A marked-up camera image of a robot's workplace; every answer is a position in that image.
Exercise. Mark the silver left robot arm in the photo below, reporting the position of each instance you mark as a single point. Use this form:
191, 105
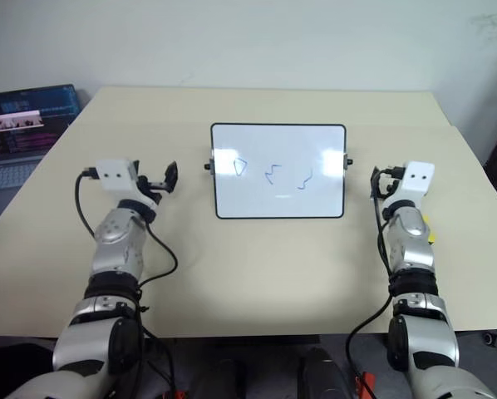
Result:
115, 237

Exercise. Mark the dark rounded shape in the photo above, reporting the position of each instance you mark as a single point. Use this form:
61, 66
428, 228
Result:
323, 374

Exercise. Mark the black-framed whiteboard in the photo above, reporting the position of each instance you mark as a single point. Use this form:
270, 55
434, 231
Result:
273, 199

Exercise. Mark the black caster wheel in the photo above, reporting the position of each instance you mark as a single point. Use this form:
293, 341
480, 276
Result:
490, 337

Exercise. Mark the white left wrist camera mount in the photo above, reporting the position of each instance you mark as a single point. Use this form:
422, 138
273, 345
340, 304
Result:
115, 176

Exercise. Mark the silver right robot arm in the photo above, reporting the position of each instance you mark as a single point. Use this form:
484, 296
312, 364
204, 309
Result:
410, 241

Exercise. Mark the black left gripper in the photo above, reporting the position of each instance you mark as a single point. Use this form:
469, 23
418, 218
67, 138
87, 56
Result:
151, 185

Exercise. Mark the open laptop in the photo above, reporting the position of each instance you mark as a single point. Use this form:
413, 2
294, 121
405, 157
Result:
24, 116

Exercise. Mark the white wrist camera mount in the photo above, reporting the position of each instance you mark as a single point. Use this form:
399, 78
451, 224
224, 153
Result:
115, 176
416, 178

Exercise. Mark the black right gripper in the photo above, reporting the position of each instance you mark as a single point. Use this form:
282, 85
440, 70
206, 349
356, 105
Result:
387, 187

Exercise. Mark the black table frame bar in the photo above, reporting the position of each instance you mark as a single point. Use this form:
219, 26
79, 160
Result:
269, 339

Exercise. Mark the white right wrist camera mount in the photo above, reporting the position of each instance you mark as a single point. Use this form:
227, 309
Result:
416, 178

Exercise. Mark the red clip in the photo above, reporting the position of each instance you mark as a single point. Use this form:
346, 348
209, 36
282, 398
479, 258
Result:
367, 380

